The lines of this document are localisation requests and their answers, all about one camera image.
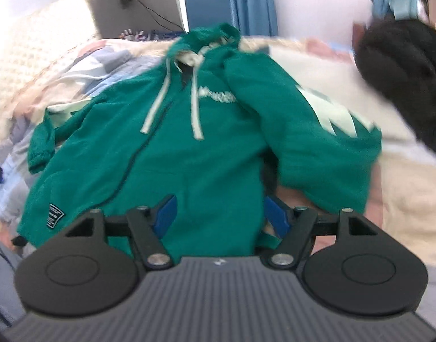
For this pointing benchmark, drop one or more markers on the blue curtain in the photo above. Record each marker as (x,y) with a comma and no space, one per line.
(253,3)

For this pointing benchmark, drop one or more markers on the patchwork bed quilt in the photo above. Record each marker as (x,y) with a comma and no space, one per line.
(97,64)

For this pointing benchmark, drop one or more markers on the green hoodie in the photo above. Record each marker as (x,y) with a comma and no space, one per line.
(203,149)

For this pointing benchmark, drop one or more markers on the blue padded board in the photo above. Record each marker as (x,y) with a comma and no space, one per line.
(211,3)

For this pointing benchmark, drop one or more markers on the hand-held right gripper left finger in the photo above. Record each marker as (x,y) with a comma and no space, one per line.
(164,215)

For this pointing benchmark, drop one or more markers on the black wall charger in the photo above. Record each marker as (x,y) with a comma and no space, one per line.
(126,2)

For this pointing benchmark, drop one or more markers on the white fleece blanket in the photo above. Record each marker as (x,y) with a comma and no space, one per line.
(332,67)

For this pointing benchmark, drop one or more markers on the black puffy jacket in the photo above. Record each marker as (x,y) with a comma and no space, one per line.
(399,64)

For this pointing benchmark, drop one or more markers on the grey wall cabinet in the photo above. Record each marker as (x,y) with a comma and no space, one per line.
(107,17)

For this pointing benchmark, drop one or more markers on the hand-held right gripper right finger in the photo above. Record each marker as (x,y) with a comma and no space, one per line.
(276,217)

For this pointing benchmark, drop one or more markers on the cream quilted headboard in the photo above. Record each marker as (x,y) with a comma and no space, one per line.
(32,42)

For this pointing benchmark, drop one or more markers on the grey cloth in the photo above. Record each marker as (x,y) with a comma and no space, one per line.
(4,285)

